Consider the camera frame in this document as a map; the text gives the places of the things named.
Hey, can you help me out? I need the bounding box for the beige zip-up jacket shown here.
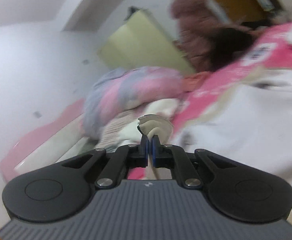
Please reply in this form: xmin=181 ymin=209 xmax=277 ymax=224
xmin=136 ymin=64 xmax=292 ymax=230

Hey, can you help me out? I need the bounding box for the pink checkered knit blanket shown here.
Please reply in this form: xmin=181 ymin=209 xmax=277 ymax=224
xmin=95 ymin=110 xmax=142 ymax=152

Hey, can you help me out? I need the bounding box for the cream fleece garment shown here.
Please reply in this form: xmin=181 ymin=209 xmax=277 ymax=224
xmin=117 ymin=99 xmax=180 ymax=146

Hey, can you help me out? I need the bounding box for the pink grey rolled duvet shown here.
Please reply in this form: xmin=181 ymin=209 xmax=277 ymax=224
xmin=82 ymin=66 xmax=184 ymax=140

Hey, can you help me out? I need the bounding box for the white padded headboard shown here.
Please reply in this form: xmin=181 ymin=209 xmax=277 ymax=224
xmin=0 ymin=99 xmax=89 ymax=183

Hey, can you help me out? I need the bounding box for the salmon orange cloth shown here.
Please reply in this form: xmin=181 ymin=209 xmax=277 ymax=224
xmin=182 ymin=72 xmax=212 ymax=92

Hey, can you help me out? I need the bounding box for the pink floral bed blanket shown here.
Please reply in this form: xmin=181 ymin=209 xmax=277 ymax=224
xmin=127 ymin=22 xmax=292 ymax=181

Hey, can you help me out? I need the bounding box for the yellow-green wardrobe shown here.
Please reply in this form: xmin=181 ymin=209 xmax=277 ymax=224
xmin=98 ymin=10 xmax=195 ymax=75

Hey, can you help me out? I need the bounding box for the person in mauve puffer coat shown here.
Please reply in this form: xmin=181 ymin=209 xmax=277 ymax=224
xmin=170 ymin=0 xmax=260 ymax=73

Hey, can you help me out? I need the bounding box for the brown wooden door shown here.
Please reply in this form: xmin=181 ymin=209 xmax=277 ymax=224
xmin=201 ymin=0 xmax=286 ymax=28

